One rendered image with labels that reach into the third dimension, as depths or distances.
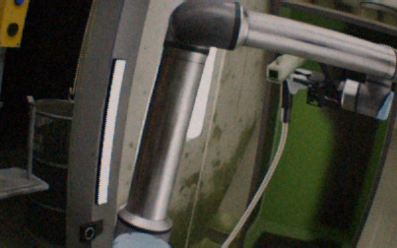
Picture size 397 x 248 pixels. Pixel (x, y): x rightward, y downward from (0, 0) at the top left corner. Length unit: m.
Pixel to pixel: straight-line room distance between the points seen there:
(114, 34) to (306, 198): 1.28
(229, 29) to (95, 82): 1.00
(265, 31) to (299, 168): 1.38
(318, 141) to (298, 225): 0.51
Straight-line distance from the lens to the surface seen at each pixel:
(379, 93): 1.21
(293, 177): 2.24
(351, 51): 1.00
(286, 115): 1.34
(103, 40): 1.78
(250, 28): 0.91
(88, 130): 1.83
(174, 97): 1.02
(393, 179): 3.07
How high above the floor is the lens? 1.38
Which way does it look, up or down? 10 degrees down
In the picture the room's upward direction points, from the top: 11 degrees clockwise
